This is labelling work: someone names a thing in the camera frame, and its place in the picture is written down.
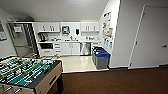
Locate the white drawer stack beside dishwasher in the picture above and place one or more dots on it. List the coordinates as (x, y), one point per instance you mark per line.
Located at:
(95, 44)

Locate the white two-door base cabinet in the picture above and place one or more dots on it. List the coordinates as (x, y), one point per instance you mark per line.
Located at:
(71, 48)

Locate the grey bin green lid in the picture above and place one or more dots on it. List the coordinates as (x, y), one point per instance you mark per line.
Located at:
(97, 52)

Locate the grey bin blue lid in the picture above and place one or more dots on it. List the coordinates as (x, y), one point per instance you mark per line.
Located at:
(102, 60)

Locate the black paper towel dispenser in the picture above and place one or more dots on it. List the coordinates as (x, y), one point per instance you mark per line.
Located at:
(65, 30)

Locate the white drawer stack beside microwave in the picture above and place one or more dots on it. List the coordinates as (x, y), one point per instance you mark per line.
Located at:
(57, 48)

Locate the black coffee machine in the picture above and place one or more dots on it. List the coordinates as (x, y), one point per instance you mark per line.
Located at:
(42, 37)

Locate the stainless steel refrigerator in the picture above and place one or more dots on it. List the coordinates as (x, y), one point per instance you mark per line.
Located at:
(23, 40)

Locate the green foosball table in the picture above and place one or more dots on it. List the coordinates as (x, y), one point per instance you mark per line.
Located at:
(23, 71)

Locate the white door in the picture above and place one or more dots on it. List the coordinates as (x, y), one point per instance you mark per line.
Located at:
(150, 36)

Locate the white three-door wall cabinet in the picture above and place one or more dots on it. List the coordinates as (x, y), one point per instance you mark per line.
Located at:
(89, 27)

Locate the framed wall notice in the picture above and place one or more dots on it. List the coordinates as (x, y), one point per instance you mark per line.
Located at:
(2, 31)

